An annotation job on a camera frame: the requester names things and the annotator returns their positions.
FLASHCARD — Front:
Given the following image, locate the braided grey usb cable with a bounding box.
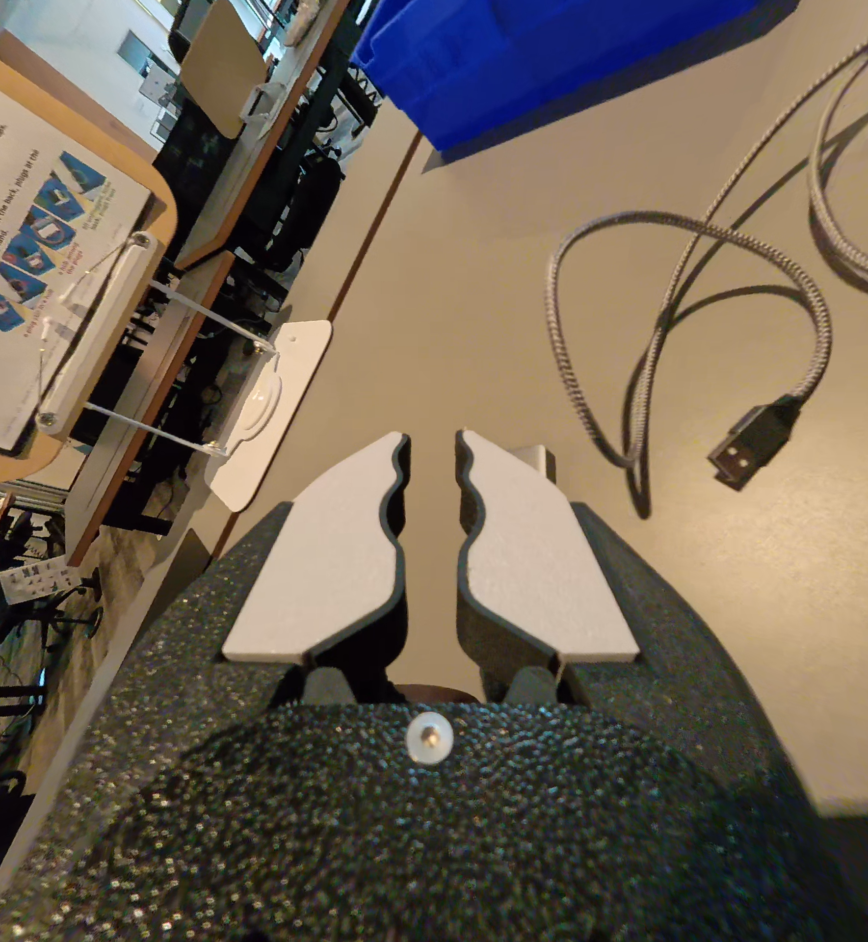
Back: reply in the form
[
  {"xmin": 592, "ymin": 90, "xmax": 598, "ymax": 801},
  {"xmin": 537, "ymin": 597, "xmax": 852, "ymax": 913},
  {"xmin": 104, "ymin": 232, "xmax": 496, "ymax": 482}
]
[{"xmin": 548, "ymin": 15, "xmax": 868, "ymax": 520}]

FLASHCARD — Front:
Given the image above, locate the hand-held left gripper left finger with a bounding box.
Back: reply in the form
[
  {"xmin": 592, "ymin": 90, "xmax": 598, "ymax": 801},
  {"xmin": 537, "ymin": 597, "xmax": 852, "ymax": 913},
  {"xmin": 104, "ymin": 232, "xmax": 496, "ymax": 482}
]
[{"xmin": 222, "ymin": 430, "xmax": 413, "ymax": 667}]

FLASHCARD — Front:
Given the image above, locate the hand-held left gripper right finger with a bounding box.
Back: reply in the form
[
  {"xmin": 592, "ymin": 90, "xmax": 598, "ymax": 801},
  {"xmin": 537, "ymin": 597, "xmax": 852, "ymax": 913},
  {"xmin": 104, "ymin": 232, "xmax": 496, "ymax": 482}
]
[{"xmin": 454, "ymin": 429, "xmax": 641, "ymax": 667}]

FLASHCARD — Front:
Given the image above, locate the black office chair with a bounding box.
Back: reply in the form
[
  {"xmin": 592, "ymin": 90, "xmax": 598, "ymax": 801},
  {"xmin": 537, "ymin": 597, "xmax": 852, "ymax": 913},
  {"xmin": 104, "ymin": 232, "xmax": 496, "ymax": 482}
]
[{"xmin": 272, "ymin": 151, "xmax": 348, "ymax": 275}]

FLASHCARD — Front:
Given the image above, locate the blue plastic bin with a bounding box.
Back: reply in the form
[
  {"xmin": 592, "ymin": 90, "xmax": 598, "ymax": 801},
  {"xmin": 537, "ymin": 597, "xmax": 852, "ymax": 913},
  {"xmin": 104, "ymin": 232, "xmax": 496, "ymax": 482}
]
[{"xmin": 350, "ymin": 0, "xmax": 773, "ymax": 154}]

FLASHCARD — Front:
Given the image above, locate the small wooden board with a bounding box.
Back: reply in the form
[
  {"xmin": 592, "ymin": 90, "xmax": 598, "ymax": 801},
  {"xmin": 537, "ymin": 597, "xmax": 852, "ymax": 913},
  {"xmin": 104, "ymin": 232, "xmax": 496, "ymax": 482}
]
[{"xmin": 181, "ymin": 0, "xmax": 270, "ymax": 139}]

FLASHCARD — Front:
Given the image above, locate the white tag card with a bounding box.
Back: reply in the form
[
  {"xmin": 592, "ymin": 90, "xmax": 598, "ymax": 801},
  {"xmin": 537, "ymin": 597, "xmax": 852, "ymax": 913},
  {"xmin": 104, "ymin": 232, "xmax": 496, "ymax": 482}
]
[{"xmin": 0, "ymin": 555, "xmax": 83, "ymax": 606}]

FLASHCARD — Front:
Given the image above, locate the grey table with wooden edge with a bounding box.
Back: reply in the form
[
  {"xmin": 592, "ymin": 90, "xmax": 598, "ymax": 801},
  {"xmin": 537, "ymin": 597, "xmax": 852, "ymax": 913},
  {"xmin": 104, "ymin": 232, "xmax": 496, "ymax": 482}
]
[
  {"xmin": 64, "ymin": 252, "xmax": 237, "ymax": 569},
  {"xmin": 172, "ymin": 0, "xmax": 354, "ymax": 270}
]

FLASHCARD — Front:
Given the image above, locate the white board stand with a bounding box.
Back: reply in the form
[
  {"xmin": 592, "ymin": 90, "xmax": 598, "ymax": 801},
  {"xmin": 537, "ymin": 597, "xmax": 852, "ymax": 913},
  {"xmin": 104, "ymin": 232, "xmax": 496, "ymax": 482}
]
[{"xmin": 35, "ymin": 232, "xmax": 333, "ymax": 514}]

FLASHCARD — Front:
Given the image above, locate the wooden board with instruction sheet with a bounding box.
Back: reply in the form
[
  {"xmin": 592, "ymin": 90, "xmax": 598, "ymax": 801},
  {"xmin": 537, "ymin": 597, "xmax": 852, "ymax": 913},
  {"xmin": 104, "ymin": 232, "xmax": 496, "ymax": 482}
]
[{"xmin": 0, "ymin": 37, "xmax": 179, "ymax": 483}]

